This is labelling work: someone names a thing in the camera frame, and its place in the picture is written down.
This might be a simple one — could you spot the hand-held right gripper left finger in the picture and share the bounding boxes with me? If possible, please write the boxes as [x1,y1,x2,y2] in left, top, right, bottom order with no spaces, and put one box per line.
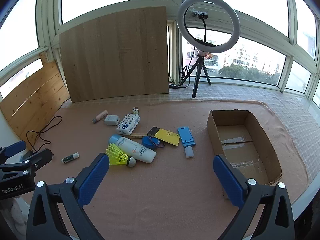
[26,152,110,240]

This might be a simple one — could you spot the yellow shuttlecock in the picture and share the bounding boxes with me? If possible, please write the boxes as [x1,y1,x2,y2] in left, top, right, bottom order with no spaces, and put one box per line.
[105,143,137,168]

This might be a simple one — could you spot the cardboard box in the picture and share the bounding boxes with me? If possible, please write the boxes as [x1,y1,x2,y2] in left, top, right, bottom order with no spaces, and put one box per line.
[206,109,282,186]

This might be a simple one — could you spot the white checkered cloth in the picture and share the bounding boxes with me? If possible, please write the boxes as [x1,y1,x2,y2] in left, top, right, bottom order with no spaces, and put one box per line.
[147,82,320,180]

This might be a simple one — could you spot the pine wood panel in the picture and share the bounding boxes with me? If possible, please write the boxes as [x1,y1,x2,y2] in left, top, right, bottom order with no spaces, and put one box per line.
[0,52,70,152]

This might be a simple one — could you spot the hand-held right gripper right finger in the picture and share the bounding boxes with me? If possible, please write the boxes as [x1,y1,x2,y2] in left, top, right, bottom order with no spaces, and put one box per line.
[212,154,295,240]

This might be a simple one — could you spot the white charger adapter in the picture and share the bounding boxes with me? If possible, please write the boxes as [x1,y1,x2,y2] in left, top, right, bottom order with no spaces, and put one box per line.
[104,114,120,126]

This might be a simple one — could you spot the person's left hand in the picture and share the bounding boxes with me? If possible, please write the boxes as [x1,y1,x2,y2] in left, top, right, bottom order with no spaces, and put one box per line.
[0,197,28,233]

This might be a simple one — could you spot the green lip balm stick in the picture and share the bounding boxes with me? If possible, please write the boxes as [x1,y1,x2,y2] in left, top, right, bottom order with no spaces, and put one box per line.
[61,152,80,164]

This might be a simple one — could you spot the white sunscreen bottle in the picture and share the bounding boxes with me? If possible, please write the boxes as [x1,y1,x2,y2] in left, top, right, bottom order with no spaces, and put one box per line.
[109,134,157,164]

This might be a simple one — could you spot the ring light cable with controller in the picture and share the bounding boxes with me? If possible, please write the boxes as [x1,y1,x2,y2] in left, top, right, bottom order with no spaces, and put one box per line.
[169,65,193,90]

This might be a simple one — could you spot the black gooseneck phone holder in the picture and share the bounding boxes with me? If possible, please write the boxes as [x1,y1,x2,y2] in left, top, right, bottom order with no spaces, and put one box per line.
[189,9,218,47]

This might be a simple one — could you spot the blue phone stand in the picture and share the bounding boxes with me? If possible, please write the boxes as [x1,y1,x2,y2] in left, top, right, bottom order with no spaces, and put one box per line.
[177,126,197,148]

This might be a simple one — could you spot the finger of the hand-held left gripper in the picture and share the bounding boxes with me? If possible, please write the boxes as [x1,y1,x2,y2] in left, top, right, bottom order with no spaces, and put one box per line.
[0,141,27,164]
[15,148,53,178]

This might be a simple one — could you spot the purple hair tie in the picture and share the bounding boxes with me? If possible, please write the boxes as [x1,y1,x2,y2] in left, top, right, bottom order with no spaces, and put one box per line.
[147,136,165,148]

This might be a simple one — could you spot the large wooden board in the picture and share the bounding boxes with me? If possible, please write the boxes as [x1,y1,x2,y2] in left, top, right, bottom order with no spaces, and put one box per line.
[59,6,170,103]

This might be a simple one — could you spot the blue round case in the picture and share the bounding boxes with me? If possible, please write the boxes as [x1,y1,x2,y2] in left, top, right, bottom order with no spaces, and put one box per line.
[142,135,160,151]

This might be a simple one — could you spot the printed tissue pack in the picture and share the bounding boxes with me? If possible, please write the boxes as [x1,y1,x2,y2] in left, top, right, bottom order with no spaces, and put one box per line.
[115,114,141,135]

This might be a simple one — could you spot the thin black cable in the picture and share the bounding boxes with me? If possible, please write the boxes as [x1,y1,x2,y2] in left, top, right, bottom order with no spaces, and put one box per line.
[26,116,63,153]

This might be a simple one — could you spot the pink lip balm tube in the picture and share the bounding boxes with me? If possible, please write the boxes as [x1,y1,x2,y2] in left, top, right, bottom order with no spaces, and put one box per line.
[92,110,108,124]

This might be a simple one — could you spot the white ring light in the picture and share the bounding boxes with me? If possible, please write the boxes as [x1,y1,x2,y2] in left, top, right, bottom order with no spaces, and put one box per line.
[177,0,241,54]

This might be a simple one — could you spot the pink blanket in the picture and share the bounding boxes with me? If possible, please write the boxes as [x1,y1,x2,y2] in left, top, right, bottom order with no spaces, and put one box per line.
[24,99,309,240]

